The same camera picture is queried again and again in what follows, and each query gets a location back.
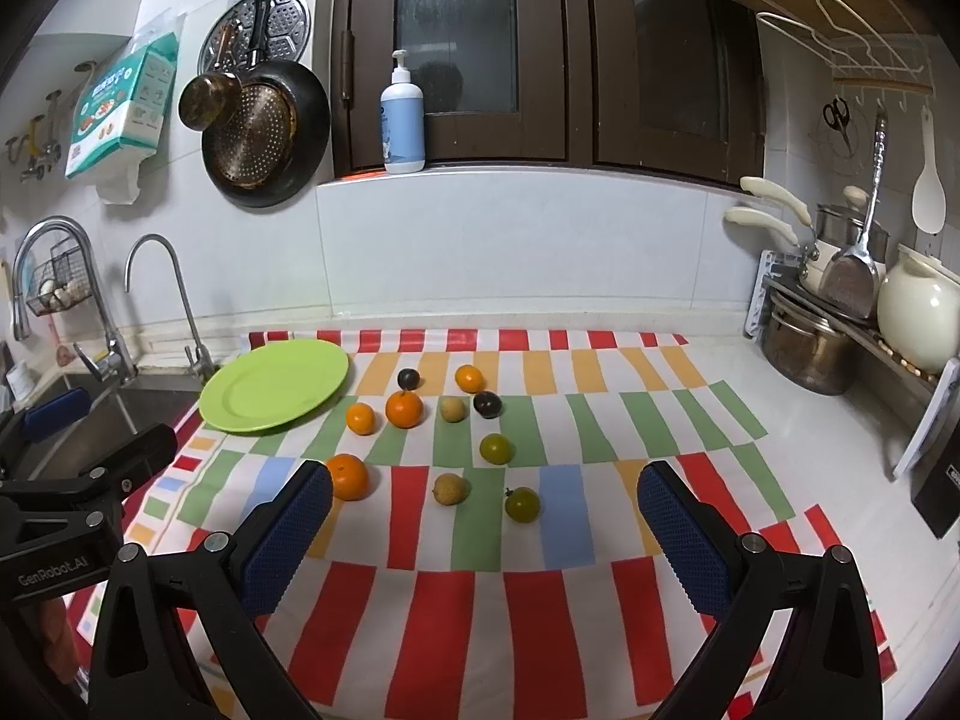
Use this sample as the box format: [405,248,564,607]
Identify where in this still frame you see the orange tangerine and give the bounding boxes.
[325,454,371,502]

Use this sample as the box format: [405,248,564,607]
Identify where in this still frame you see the small orange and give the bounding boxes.
[345,401,377,436]
[454,364,487,395]

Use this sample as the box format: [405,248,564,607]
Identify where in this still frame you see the orange with green stem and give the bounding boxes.
[384,390,425,429]

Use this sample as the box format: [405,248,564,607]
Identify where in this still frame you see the dark plum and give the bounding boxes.
[472,390,503,419]
[397,367,420,392]

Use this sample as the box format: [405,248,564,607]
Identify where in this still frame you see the yellow-brown longan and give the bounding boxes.
[433,473,470,507]
[438,397,469,422]

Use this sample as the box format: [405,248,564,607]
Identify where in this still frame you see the green tomato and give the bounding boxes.
[505,486,542,523]
[478,434,514,466]

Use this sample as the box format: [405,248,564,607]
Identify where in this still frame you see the steel sink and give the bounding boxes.
[2,372,200,481]

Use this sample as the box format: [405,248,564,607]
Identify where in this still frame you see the tall chrome faucet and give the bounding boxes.
[10,215,137,383]

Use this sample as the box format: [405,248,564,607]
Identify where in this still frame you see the small chrome faucet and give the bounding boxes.
[122,232,220,382]

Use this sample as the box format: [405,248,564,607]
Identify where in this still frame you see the green plate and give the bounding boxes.
[199,338,350,434]

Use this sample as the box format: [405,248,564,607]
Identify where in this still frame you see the dish rack shelf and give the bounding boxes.
[743,250,958,478]

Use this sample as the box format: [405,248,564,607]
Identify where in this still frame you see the teal white bag box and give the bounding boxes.
[65,31,179,206]

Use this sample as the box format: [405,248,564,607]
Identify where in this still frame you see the striped colourful tablecloth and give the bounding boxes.
[125,330,836,718]

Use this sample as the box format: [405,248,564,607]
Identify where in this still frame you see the steel stock pot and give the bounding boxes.
[760,291,861,395]

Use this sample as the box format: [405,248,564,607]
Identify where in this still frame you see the brass perforated strainer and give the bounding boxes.
[202,83,295,193]

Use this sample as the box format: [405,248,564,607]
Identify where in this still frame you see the small brass ladle pot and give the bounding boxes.
[178,71,241,132]

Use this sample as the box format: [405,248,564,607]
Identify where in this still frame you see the black frying pan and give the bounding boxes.
[206,60,331,208]

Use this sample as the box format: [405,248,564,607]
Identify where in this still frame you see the cream ceramic teapot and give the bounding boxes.
[875,244,960,374]

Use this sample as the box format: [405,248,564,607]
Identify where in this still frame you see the metal spatula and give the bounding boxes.
[820,103,889,320]

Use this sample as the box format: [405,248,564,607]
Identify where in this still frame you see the blue white pump bottle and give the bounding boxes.
[379,49,425,174]

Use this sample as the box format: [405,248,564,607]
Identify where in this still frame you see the round metal steamer rack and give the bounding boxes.
[197,0,311,73]

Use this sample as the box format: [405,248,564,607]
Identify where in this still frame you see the white rice paddle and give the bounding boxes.
[911,106,947,236]

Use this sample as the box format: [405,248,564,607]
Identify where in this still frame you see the black scissors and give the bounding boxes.
[822,94,853,153]

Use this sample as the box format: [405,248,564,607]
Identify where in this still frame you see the wire sponge basket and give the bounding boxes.
[26,239,91,317]

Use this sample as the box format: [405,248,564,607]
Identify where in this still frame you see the cream pan handle lower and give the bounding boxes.
[722,206,800,247]

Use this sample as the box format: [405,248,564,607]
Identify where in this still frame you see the cream pan handle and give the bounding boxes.
[740,176,814,227]
[722,206,800,247]

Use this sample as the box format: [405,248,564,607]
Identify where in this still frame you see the cream pan handle upper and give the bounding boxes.
[740,176,814,227]

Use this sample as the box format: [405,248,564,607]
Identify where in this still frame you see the white wire hanging rack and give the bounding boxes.
[755,0,938,111]

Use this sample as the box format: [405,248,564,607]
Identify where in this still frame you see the dark wooden window frame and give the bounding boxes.
[332,0,765,187]

